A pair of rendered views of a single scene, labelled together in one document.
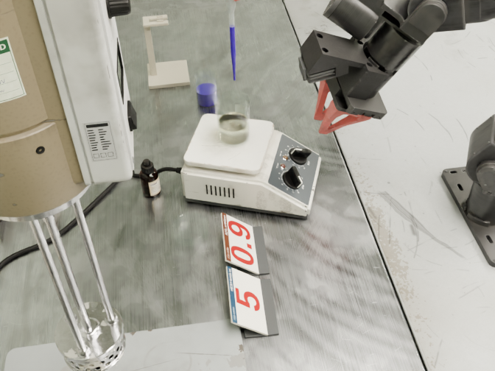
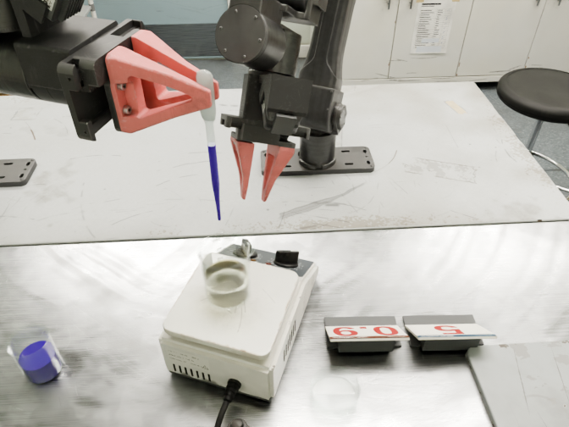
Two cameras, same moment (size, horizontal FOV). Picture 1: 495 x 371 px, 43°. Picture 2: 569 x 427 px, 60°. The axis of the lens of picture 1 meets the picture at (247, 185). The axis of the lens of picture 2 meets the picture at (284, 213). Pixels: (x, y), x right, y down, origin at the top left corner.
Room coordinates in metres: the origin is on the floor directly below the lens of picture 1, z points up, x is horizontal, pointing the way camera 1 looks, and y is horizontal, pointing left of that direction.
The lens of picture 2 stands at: (0.66, 0.37, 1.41)
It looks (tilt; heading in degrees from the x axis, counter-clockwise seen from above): 41 degrees down; 273
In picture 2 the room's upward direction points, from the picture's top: straight up
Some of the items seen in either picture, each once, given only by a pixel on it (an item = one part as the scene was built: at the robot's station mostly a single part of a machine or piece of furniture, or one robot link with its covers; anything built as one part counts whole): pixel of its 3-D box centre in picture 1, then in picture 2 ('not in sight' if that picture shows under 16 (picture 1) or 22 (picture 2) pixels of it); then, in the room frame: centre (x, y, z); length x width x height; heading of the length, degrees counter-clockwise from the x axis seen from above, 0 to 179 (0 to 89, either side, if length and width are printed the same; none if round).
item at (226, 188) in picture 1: (247, 165); (244, 307); (0.73, 0.00, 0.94); 0.22 x 0.13 x 0.08; 76
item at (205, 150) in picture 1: (230, 142); (234, 301); (0.74, 0.02, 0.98); 0.12 x 0.12 x 0.01; 76
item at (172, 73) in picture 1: (164, 48); not in sight; (1.05, 0.15, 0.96); 0.08 x 0.08 x 0.13; 8
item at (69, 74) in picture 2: not in sight; (85, 74); (0.85, -0.01, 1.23); 0.10 x 0.07 x 0.07; 76
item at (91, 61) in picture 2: not in sight; (157, 89); (0.78, 0.01, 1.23); 0.09 x 0.07 x 0.07; 166
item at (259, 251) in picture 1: (244, 242); (364, 328); (0.59, 0.01, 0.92); 0.09 x 0.06 x 0.04; 5
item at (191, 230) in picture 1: (191, 230); (334, 392); (0.62, 0.09, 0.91); 0.06 x 0.06 x 0.02
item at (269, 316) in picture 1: (252, 299); (447, 326); (0.49, 0.00, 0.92); 0.09 x 0.06 x 0.04; 5
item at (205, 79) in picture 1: (206, 88); (36, 354); (0.96, 0.07, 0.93); 0.04 x 0.04 x 0.06
